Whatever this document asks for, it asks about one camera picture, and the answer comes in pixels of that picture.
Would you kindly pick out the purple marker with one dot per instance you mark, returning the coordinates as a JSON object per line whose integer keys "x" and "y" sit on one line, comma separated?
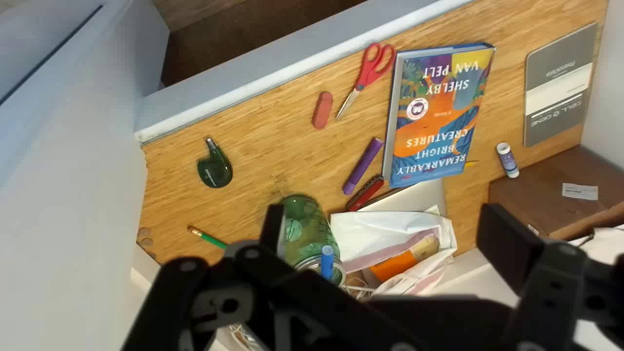
{"x": 363, "y": 167}

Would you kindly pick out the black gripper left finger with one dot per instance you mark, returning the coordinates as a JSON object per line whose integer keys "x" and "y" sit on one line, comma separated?
{"x": 196, "y": 306}

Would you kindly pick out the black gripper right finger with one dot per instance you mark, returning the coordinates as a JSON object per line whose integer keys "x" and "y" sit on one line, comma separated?
{"x": 552, "y": 286}

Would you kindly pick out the brown cardboard box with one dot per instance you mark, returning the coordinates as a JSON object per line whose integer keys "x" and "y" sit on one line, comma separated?
{"x": 552, "y": 196}

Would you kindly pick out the green pencil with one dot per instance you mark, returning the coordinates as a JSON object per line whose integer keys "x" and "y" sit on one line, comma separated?
{"x": 207, "y": 239}

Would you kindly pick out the green tape dispenser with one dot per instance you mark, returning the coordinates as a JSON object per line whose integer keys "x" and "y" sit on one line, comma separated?
{"x": 215, "y": 169}

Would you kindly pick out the white glue stick blue cap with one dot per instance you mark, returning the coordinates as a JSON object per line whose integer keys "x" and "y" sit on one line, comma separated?
{"x": 508, "y": 161}

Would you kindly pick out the colourful paperback book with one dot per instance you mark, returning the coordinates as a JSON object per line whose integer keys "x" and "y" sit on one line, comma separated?
{"x": 435, "y": 118}

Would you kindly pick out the grey card sign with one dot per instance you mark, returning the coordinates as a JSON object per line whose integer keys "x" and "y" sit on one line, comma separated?
{"x": 558, "y": 85}

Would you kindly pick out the pink eraser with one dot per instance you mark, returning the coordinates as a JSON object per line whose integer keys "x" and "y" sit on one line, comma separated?
{"x": 322, "y": 111}

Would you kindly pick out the white paper sheet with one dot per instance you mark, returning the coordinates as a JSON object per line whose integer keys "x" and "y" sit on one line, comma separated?
{"x": 416, "y": 196}

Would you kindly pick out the green glass jar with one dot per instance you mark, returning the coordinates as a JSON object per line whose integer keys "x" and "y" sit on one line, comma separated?
{"x": 305, "y": 228}

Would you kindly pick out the blue marker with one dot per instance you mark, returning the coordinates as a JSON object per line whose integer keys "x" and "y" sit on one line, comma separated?
{"x": 326, "y": 263}

